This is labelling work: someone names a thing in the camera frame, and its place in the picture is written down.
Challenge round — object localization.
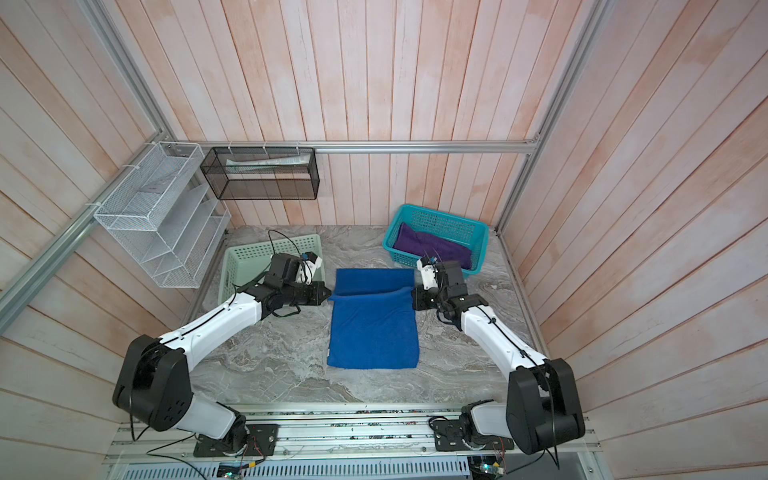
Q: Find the light green plastic basket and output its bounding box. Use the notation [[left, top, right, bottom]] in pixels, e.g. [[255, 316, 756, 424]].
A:
[[218, 234, 323, 303]]

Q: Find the purple towel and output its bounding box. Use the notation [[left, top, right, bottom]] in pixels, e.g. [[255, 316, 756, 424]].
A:
[[393, 223, 472, 270]]

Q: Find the blue towel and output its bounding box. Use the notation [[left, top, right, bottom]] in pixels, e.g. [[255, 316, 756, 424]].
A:
[[327, 268, 420, 370]]

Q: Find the teal plastic basket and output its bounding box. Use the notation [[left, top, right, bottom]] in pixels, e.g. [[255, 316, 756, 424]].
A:
[[382, 204, 489, 275]]

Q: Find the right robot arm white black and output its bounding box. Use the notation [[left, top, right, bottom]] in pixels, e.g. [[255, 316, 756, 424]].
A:
[[412, 257, 586, 454]]

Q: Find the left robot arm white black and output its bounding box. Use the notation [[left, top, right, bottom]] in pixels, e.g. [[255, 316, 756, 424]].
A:
[[112, 252, 331, 450]]

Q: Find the green circuit board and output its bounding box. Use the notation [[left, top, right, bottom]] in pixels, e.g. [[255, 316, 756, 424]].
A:
[[469, 461, 505, 480]]

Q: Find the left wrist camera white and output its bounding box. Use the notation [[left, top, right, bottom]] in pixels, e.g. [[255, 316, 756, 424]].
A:
[[296, 252, 323, 284]]

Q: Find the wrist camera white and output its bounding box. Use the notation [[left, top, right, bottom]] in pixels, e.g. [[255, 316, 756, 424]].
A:
[[417, 256, 438, 290], [296, 252, 323, 284]]

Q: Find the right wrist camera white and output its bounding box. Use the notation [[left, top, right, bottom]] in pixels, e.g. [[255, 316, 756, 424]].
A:
[[417, 256, 438, 290]]

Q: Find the black mesh wall basket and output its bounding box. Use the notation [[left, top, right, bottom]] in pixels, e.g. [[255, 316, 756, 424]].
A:
[[201, 146, 320, 200]]

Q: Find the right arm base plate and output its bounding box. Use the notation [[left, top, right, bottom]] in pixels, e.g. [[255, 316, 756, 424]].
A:
[[427, 416, 514, 452]]

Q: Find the aluminium mounting rail front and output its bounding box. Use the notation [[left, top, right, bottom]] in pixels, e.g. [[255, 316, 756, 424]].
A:
[[104, 403, 602, 464]]

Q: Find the white wire mesh shelf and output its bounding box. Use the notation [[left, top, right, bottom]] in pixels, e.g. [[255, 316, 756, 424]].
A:
[[95, 142, 231, 289]]

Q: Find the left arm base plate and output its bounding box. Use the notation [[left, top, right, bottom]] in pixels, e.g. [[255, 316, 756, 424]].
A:
[[193, 424, 279, 458]]

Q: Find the aluminium frame bar back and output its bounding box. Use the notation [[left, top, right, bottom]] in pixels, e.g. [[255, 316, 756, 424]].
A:
[[193, 140, 538, 154]]

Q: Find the aluminium frame bar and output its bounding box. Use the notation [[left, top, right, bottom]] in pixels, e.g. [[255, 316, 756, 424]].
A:
[[193, 140, 538, 154], [1, 130, 169, 333]]

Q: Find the white vented cable duct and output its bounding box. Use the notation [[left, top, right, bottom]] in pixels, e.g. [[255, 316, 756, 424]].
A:
[[108, 456, 472, 479]]

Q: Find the aluminium frame bar left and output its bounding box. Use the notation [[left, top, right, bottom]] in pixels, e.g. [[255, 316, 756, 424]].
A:
[[1, 130, 169, 333]]

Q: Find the aluminium frame post right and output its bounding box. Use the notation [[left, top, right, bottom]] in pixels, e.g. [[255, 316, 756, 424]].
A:
[[492, 1, 615, 236]]

